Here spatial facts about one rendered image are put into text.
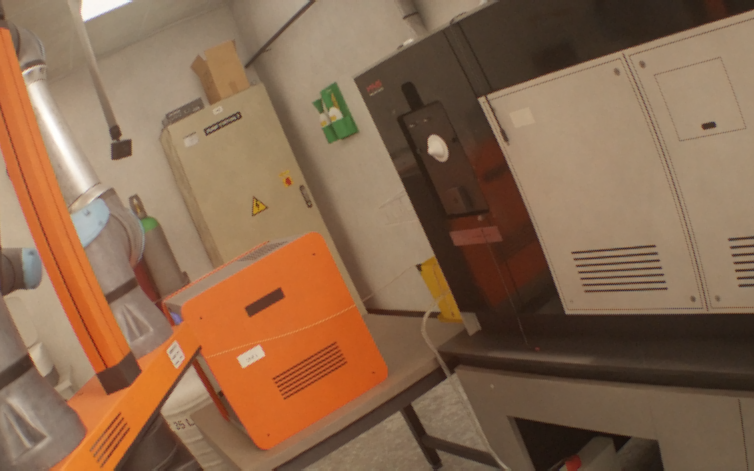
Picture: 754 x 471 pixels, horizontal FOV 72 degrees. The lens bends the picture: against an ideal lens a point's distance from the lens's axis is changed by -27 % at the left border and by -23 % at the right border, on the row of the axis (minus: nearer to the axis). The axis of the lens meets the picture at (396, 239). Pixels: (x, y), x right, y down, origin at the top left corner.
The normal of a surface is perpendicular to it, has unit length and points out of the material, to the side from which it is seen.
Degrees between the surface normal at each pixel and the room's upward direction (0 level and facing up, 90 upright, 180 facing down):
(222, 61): 90
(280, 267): 90
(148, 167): 90
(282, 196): 90
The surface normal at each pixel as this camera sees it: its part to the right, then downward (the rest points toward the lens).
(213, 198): 0.49, -0.07
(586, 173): -0.77, 0.44
